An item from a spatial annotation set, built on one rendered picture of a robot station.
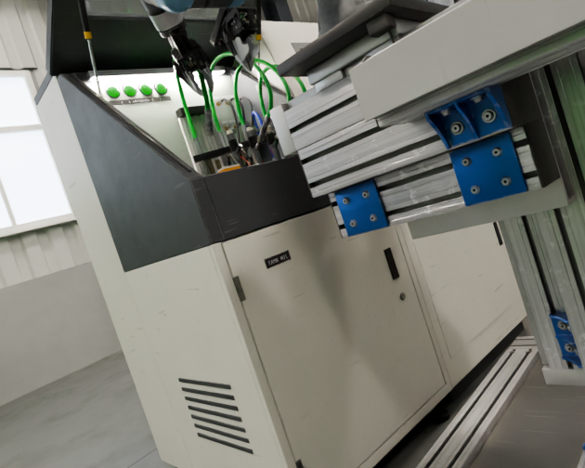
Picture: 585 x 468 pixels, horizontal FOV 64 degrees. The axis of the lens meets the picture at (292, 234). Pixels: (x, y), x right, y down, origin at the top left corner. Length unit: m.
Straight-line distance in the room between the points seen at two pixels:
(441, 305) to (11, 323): 4.19
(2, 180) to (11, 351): 1.65
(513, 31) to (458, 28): 0.06
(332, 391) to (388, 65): 0.92
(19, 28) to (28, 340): 3.25
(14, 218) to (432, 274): 4.33
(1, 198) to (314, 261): 4.37
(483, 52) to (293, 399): 0.91
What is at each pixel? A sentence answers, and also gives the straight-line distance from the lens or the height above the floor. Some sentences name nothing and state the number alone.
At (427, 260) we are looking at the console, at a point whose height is 0.50.
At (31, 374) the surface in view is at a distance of 5.17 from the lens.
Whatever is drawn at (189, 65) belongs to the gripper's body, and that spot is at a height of 1.24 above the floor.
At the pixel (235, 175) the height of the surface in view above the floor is 0.93.
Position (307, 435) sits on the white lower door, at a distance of 1.26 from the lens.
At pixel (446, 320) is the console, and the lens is 1.71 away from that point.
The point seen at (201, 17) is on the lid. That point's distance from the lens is 1.87.
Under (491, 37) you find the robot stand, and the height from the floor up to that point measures 0.90.
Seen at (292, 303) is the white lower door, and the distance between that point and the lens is 1.21.
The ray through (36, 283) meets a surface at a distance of 5.21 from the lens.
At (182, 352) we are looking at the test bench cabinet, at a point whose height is 0.52.
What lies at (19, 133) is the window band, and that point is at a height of 2.47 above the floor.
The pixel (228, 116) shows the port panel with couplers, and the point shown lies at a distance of 1.92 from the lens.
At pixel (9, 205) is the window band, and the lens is 5.29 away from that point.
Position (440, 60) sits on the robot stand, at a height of 0.91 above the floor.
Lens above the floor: 0.80
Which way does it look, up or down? 2 degrees down
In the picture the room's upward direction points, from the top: 18 degrees counter-clockwise
